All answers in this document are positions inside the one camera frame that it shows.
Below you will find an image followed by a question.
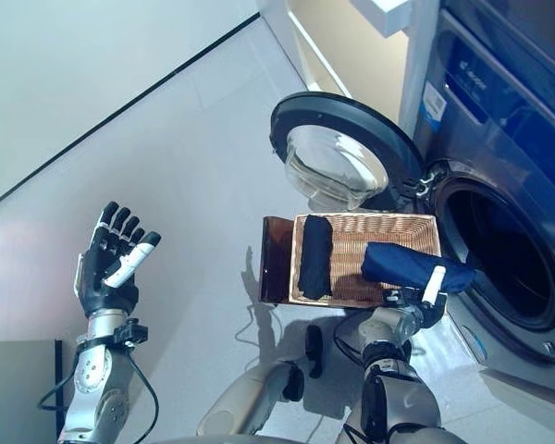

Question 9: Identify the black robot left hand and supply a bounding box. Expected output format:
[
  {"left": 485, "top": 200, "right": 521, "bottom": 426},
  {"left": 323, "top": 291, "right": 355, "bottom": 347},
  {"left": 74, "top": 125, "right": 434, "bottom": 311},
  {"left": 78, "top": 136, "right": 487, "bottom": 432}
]
[{"left": 76, "top": 201, "right": 163, "bottom": 319}]

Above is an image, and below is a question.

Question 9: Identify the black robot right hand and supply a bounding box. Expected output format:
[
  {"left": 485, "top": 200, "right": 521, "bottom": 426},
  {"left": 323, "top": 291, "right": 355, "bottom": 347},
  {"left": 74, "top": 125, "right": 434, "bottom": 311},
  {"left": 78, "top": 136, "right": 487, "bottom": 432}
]
[{"left": 399, "top": 265, "right": 450, "bottom": 328}]

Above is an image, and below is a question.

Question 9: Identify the blue garment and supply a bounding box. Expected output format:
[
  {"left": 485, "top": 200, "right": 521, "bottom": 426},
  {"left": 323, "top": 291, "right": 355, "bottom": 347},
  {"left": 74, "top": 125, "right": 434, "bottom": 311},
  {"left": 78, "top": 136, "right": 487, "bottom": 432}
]
[{"left": 361, "top": 240, "right": 478, "bottom": 295}]

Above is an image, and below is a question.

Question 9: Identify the black garment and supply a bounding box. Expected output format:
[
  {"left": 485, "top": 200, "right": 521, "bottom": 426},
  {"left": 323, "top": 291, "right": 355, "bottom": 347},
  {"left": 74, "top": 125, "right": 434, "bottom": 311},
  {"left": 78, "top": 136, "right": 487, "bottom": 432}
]
[{"left": 297, "top": 215, "right": 335, "bottom": 300}]

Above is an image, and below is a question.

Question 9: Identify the dark grey washing machine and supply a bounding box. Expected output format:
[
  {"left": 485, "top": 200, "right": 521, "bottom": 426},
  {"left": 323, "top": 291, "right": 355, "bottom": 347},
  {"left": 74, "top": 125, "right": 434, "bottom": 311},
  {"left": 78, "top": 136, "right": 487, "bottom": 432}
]
[{"left": 400, "top": 8, "right": 555, "bottom": 378}]

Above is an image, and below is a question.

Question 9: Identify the rectangular wicker laundry basket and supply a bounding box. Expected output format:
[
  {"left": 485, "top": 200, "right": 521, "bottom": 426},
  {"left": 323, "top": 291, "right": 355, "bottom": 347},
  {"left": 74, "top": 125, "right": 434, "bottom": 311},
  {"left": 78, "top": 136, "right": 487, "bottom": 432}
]
[{"left": 288, "top": 212, "right": 443, "bottom": 308}]

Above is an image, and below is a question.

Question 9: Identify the grey board with black edge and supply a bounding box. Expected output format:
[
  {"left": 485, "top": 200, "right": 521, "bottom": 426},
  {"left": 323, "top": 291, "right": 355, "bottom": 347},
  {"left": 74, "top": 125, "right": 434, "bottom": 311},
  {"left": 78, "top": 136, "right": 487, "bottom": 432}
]
[{"left": 0, "top": 339, "right": 67, "bottom": 444}]

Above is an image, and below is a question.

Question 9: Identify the brown glossy basket stand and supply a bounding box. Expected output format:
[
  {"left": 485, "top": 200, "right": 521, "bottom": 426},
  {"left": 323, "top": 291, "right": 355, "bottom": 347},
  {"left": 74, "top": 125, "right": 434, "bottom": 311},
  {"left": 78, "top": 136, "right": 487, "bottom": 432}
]
[{"left": 258, "top": 215, "right": 298, "bottom": 306}]

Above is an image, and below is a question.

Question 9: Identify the round glass washer door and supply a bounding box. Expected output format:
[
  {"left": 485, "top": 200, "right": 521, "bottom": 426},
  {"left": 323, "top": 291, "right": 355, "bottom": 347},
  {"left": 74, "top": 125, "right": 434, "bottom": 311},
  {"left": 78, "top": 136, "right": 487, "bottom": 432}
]
[{"left": 267, "top": 91, "right": 422, "bottom": 212}]

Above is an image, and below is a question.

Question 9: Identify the blue white QR sticker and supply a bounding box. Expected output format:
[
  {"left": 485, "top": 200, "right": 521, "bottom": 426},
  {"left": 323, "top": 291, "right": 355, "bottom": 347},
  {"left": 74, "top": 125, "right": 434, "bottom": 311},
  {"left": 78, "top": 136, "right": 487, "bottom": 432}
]
[{"left": 418, "top": 82, "right": 448, "bottom": 127}]

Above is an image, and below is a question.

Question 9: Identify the silver robot left leg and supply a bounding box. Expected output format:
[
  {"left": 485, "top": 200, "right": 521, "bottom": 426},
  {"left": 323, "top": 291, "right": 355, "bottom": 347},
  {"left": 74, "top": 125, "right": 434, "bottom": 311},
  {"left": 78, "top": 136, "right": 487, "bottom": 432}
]
[{"left": 196, "top": 323, "right": 326, "bottom": 438}]

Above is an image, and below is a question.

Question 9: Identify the grey robot torso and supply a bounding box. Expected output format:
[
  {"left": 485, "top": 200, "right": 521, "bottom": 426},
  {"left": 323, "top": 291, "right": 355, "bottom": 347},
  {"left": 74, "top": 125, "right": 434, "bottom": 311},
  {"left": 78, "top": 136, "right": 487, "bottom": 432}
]
[{"left": 152, "top": 433, "right": 348, "bottom": 444}]

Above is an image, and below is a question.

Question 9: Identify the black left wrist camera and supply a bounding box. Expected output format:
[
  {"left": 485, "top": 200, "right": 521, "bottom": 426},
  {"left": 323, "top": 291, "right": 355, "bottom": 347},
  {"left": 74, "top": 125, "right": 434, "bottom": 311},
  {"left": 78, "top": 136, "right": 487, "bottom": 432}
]
[{"left": 115, "top": 321, "right": 149, "bottom": 346}]

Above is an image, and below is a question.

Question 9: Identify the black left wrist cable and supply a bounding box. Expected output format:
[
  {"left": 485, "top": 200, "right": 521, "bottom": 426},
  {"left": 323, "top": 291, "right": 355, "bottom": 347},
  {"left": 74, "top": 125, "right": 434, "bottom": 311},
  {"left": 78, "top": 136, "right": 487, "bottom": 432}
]
[{"left": 36, "top": 344, "right": 160, "bottom": 441}]

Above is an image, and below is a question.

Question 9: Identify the thin white floor cable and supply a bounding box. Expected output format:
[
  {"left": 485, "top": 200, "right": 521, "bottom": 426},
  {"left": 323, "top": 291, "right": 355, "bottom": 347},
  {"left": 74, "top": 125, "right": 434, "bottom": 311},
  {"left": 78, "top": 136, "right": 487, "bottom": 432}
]
[{"left": 234, "top": 302, "right": 284, "bottom": 372}]

